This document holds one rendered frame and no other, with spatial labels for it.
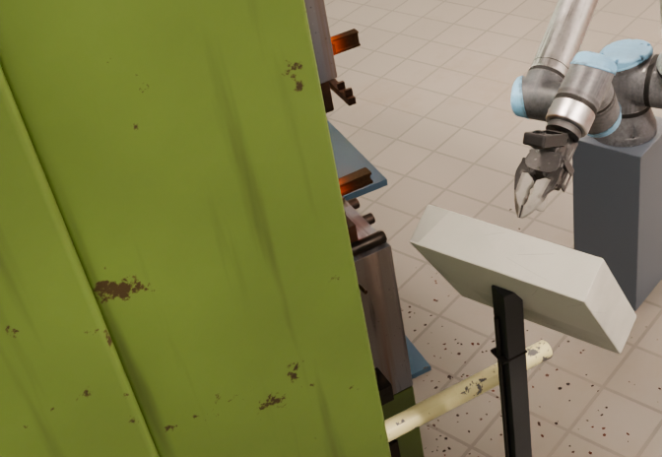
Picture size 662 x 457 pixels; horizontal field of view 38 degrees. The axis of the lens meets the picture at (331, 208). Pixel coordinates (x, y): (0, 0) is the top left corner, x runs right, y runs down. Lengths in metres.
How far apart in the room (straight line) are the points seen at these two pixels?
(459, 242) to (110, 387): 0.63
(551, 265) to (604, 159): 1.37
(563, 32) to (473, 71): 2.39
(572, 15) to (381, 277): 0.73
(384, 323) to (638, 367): 1.09
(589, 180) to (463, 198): 0.86
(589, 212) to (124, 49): 2.02
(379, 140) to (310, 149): 2.66
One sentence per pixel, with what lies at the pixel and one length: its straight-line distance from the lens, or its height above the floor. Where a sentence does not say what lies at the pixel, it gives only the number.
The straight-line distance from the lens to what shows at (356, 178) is 2.19.
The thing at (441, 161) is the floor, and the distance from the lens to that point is 4.02.
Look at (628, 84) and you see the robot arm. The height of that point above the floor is 0.80.
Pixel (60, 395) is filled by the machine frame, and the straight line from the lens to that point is 1.52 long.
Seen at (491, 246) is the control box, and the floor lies 1.18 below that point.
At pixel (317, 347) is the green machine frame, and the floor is 1.01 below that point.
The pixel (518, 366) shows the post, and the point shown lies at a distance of 1.87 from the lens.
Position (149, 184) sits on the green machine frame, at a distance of 1.48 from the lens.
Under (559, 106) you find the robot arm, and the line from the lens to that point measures 2.01.
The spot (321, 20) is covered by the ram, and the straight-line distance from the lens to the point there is 1.80.
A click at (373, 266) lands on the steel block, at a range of 2.15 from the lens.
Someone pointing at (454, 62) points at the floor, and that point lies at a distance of 4.73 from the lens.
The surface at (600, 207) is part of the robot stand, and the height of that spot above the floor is 0.38.
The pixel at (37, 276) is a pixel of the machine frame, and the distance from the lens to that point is 1.39.
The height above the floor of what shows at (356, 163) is 0.76.
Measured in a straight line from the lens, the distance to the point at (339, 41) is 2.75.
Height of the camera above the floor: 2.24
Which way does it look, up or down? 36 degrees down
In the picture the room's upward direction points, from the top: 11 degrees counter-clockwise
